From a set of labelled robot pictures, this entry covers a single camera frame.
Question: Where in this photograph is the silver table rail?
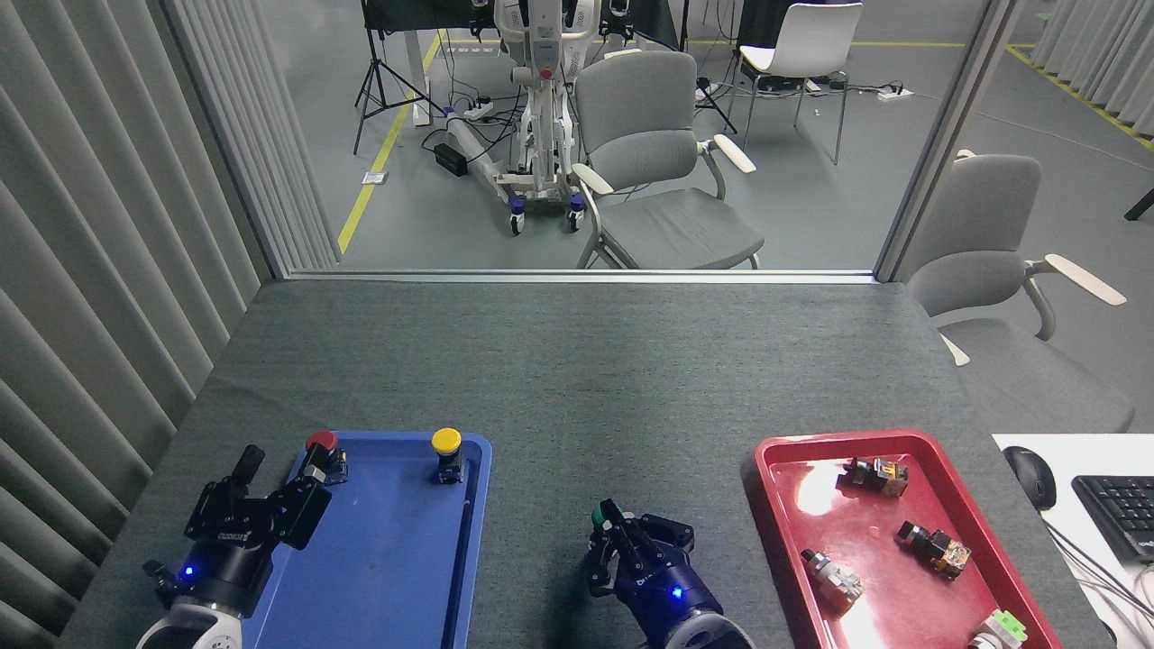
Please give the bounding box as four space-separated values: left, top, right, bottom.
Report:
284 269 880 287

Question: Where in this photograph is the black tripod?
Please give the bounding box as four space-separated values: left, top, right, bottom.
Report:
681 0 738 134
353 0 447 156

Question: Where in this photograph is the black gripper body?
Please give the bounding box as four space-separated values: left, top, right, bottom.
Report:
176 521 282 617
618 548 727 644

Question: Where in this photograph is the blue plastic tray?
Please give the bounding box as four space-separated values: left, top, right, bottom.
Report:
221 431 493 649

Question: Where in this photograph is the yellow push button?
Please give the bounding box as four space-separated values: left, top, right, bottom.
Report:
430 427 466 485

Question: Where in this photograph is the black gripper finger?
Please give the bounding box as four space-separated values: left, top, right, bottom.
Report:
185 444 267 542
601 498 697 578
587 527 633 598
269 446 333 551

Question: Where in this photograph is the red plastic tray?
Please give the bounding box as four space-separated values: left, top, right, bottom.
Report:
753 429 1063 649

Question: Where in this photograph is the silver metal switch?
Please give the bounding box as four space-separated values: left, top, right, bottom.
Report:
801 548 865 604

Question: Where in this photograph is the red push button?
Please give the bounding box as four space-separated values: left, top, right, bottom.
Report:
305 430 350 487

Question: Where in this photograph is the green white switch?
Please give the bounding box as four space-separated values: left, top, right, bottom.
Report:
969 609 1029 649

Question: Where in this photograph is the grey office chair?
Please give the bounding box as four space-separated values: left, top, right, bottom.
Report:
906 151 1137 435
571 50 765 270

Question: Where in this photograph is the black orange switch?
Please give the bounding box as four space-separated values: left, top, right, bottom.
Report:
895 521 972 580
843 456 910 498

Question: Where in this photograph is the white plastic chair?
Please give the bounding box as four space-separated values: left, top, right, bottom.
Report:
726 2 864 166

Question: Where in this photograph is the white desk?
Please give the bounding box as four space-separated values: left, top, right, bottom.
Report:
992 433 1154 649

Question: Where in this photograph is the silver post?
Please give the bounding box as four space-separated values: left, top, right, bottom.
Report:
875 0 1026 284

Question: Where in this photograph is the white stand on wheels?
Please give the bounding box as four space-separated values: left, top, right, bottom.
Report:
446 0 605 237

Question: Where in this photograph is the black computer mouse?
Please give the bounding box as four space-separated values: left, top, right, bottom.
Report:
1003 446 1058 512

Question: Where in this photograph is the black keyboard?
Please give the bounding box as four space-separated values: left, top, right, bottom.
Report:
1071 475 1154 566

